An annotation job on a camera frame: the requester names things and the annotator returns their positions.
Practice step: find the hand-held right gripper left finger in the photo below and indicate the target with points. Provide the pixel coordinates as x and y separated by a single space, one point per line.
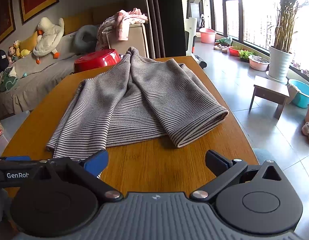
95 163

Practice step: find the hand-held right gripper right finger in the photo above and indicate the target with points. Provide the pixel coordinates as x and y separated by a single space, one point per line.
217 161

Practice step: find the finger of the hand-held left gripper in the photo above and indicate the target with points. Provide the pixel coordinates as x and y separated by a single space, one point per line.
18 158

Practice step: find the striped knit garment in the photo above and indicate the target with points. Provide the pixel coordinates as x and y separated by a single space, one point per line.
144 92

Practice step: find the pink clothes pile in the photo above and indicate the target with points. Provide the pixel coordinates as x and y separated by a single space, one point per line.
122 27

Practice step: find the green plush toy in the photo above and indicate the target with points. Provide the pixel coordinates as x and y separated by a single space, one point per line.
8 81

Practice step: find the small wooden stool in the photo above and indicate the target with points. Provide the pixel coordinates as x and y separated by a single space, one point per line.
269 87

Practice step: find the fluffy slippers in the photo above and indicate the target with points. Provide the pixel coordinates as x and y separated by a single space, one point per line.
308 130

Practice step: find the grey covered sofa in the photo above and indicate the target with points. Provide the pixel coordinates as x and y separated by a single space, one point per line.
52 67

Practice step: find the small pink doll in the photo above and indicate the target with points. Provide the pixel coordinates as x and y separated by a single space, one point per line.
12 55

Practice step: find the red plastic basin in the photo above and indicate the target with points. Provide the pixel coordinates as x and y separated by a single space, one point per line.
99 60

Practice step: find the small yellow plush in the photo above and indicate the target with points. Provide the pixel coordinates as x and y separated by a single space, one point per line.
25 53

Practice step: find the pink planter bowl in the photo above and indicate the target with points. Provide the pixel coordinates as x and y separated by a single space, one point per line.
259 63

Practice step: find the blue plastic basin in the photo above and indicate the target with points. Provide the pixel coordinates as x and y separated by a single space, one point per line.
302 95

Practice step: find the green plant tray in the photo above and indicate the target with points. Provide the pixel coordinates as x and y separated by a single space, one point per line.
245 55

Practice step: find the red bowl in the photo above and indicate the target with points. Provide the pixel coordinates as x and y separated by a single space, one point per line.
234 51

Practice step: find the pair of small shoes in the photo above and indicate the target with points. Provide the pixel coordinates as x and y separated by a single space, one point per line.
220 48

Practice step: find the small orange plush toy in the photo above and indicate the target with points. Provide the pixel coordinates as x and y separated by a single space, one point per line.
16 45

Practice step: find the white ribbed plant pot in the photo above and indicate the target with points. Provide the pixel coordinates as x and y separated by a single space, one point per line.
279 65

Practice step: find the yellow throw pillow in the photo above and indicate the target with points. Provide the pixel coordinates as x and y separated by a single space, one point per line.
27 42

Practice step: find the green leafy bundle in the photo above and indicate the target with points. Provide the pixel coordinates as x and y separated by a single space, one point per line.
224 40

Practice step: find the white duck plush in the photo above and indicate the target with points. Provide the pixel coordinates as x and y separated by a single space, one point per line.
48 40

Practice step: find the pink plastic basin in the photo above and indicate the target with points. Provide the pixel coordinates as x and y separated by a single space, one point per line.
207 35

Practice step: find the white standing appliance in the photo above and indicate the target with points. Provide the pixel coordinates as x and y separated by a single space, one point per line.
190 35

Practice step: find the beige storage box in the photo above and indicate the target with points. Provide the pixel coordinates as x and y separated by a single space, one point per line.
138 40

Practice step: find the grey neck pillow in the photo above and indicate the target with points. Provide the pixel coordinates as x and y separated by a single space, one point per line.
90 32

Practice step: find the yellow sofa back cushion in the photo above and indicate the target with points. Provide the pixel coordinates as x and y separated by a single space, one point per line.
77 25
104 13

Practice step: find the dark brown curtain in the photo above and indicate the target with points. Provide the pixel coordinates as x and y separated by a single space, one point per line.
167 17

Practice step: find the black window frame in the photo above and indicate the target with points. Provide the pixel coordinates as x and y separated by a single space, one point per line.
240 10

